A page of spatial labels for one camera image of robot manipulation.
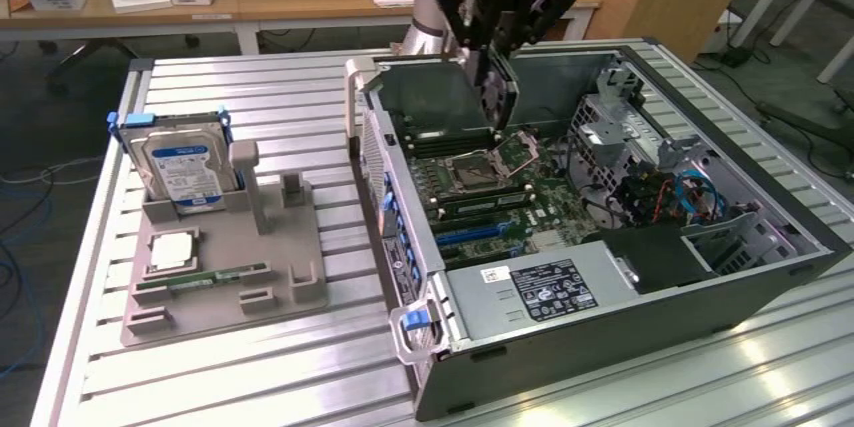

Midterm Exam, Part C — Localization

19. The grey disk bay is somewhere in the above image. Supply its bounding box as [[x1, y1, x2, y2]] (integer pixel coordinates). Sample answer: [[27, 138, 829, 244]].
[[679, 210, 802, 279]]

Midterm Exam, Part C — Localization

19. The silver CPU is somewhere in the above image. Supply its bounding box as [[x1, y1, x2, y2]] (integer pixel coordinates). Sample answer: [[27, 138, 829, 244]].
[[147, 235, 196, 269]]

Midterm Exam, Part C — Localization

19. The grey power supply with label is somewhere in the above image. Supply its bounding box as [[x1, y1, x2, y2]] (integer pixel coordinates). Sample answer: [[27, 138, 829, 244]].
[[442, 239, 646, 342]]

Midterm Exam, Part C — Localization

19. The grey parts rack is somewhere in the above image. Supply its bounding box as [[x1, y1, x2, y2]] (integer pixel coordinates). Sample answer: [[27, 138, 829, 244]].
[[119, 140, 332, 348]]

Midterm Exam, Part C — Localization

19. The blue expansion slot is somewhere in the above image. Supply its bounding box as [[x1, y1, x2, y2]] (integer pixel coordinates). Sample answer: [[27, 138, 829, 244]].
[[431, 223, 511, 248]]

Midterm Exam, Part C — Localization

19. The metal drive cage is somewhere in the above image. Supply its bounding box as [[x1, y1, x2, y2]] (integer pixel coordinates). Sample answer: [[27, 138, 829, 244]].
[[566, 66, 673, 203]]

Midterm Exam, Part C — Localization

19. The blue floor cable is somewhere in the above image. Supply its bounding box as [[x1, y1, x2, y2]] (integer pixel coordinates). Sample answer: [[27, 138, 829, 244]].
[[0, 179, 56, 379]]

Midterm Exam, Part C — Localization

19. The green motherboard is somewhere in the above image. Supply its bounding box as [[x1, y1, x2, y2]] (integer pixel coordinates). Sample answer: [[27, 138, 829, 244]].
[[392, 116, 602, 269]]

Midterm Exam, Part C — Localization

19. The black graphics card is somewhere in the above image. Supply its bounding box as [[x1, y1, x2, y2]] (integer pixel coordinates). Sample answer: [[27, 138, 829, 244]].
[[459, 44, 523, 132]]

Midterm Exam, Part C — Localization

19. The black open PC case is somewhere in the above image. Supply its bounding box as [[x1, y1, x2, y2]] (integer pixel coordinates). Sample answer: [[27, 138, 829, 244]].
[[344, 44, 854, 423]]

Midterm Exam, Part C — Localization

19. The green RAM stick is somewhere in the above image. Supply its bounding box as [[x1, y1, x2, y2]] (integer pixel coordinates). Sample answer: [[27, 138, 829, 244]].
[[164, 266, 260, 293]]

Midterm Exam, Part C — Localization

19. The blue wire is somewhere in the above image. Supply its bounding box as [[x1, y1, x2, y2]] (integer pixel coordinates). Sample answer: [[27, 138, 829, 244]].
[[671, 172, 730, 224]]

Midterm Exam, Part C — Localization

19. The black chair base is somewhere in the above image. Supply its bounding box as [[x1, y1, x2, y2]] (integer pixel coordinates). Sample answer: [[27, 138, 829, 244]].
[[37, 38, 139, 94]]

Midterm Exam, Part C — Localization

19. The hard disk in blue caddy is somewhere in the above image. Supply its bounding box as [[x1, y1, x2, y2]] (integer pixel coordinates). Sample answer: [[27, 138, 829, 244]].
[[104, 105, 246, 211]]

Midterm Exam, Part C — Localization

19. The wooden desk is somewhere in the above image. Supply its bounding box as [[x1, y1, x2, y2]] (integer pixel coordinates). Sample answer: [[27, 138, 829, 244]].
[[0, 0, 602, 56]]

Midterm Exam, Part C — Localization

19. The CPU socket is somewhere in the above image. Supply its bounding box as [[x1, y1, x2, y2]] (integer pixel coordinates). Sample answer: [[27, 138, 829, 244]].
[[444, 149, 510, 196]]

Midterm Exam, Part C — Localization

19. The metal socket cover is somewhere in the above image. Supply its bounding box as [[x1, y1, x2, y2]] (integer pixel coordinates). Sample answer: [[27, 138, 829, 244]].
[[490, 128, 543, 179]]

